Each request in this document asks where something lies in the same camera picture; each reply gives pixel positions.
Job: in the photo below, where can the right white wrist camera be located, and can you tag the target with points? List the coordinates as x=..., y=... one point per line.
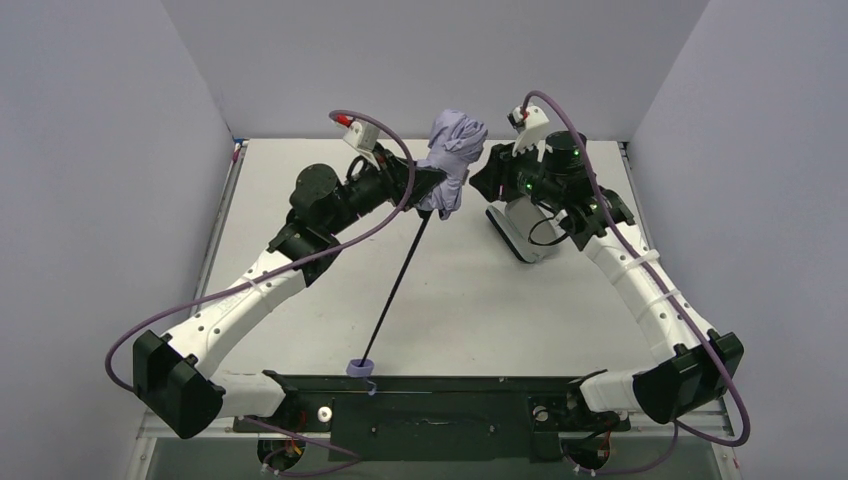
x=531, y=125

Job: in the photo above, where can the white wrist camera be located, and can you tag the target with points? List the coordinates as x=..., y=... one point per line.
x=360, y=135
x=531, y=125

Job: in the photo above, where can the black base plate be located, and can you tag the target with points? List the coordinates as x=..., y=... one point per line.
x=428, y=418

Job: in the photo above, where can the lilac folding umbrella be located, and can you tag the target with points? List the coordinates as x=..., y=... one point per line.
x=455, y=142

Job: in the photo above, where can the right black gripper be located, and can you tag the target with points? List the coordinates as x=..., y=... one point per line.
x=496, y=177

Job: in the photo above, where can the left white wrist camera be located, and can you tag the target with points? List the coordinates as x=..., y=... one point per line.
x=360, y=135

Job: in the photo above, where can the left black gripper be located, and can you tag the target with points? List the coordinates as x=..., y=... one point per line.
x=399, y=172

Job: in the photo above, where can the black umbrella case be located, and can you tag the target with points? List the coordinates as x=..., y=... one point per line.
x=525, y=229

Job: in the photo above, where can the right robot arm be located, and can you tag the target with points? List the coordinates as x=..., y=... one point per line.
x=542, y=197

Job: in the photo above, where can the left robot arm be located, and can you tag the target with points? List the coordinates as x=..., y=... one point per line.
x=176, y=374

